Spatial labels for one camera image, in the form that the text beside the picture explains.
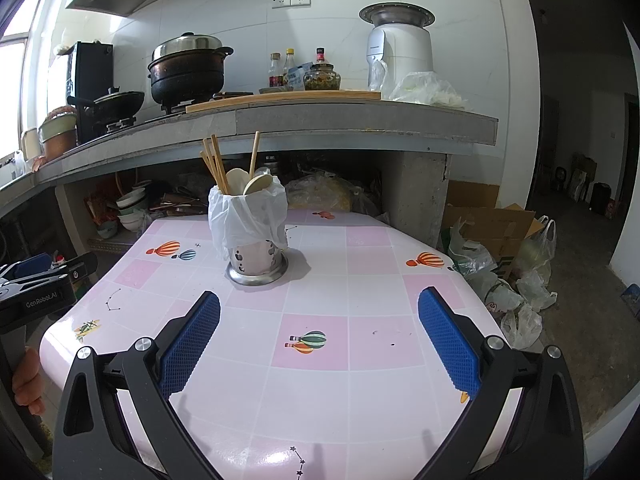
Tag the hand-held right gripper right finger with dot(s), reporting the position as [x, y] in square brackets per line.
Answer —
[447, 345]

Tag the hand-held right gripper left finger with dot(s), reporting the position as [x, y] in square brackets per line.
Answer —
[192, 345]

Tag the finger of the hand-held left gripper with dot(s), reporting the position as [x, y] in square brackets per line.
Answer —
[30, 264]
[77, 270]

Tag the stainless steel utensil holder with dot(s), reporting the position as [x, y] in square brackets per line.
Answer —
[255, 262]

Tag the person's left hand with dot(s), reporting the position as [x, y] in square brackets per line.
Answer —
[27, 380]

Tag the stack of bowls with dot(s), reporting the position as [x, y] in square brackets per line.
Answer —
[132, 210]

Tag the pile of plastic bags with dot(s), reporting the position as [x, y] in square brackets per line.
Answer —
[525, 285]

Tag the cream container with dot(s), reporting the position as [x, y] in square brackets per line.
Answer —
[30, 142]

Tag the copper pot with cream lid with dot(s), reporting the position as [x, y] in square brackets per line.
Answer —
[57, 145]

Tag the cardboard box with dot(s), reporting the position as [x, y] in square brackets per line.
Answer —
[490, 225]

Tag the pink balloon print table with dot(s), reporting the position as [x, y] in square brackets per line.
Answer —
[325, 285]

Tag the white plastic bag liner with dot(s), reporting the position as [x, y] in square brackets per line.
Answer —
[245, 215]

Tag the gas stove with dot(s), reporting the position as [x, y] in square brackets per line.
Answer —
[125, 122]

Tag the cream spoon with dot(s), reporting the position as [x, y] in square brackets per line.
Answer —
[237, 180]
[257, 184]

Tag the black frying pan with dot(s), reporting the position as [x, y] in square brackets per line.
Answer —
[117, 102]

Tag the window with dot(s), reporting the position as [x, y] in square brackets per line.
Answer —
[15, 85]

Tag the blue plastic item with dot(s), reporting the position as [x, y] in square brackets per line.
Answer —
[631, 302]

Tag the yellow filled plastic bag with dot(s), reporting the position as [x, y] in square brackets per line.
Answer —
[325, 192]

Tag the small steel pot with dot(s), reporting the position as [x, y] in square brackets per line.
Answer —
[271, 165]

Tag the black box appliance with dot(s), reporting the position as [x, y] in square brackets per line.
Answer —
[90, 70]

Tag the black trash bin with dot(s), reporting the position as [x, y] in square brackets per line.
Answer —
[600, 199]

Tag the black cooking pot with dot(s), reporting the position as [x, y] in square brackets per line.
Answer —
[185, 77]

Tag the steel pot lid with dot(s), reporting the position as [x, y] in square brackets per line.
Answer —
[187, 47]

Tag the white plastic bag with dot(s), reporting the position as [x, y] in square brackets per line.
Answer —
[430, 90]

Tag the wooden cutting board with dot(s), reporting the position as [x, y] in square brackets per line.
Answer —
[280, 97]

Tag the small grey bowl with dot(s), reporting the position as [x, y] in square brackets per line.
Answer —
[272, 90]

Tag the clear plastic bag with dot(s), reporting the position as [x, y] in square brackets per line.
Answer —
[377, 77]

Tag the cork top bottle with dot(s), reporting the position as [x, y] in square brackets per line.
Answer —
[275, 72]

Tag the blue packet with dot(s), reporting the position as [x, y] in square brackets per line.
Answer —
[300, 77]

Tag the yellow cap bottle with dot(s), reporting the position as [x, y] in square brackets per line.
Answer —
[289, 67]

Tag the white kitchen appliance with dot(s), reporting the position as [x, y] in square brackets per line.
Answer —
[400, 50]

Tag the red cap sauce bottle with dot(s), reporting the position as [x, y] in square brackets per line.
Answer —
[320, 56]

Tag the stainless steel bowl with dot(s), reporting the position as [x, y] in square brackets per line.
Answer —
[395, 12]

